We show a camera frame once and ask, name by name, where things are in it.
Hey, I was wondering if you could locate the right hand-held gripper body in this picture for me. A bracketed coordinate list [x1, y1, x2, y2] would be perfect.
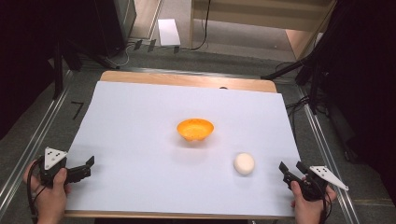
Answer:
[288, 165, 349, 202]

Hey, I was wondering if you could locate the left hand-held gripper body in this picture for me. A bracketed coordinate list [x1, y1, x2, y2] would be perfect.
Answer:
[38, 147, 86, 189]

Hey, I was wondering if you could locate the person's right hand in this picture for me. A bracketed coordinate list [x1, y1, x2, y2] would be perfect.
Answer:
[290, 180, 338, 224]

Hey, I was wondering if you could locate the person's left hand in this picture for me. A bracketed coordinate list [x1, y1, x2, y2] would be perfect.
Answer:
[22, 160, 72, 224]

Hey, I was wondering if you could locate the white round bun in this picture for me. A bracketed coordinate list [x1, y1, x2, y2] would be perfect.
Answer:
[233, 152, 256, 175]

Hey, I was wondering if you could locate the white paper sheet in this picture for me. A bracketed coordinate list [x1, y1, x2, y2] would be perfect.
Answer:
[64, 80, 302, 217]

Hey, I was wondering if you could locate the black metal stand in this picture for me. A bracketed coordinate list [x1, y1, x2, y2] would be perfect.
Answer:
[51, 36, 120, 101]
[261, 55, 328, 116]

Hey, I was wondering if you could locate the orange bowl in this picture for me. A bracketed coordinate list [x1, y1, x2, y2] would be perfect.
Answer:
[176, 118, 215, 143]

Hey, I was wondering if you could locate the white flat box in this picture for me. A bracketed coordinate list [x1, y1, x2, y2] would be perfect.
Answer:
[157, 19, 182, 48]

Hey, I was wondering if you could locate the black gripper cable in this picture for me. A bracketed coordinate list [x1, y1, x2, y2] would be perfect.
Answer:
[320, 186, 333, 224]
[26, 158, 45, 224]

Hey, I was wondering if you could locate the metal floor rail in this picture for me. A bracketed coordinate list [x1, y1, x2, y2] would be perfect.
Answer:
[296, 85, 362, 224]
[0, 70, 75, 218]

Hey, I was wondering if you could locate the bundle of black cables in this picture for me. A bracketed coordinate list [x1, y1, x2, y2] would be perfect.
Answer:
[285, 95, 312, 147]

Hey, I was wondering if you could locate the white floor cable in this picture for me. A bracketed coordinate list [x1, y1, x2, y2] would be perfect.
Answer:
[105, 42, 138, 68]

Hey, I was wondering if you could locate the black floor cable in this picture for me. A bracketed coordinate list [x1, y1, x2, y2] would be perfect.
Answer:
[186, 0, 213, 51]

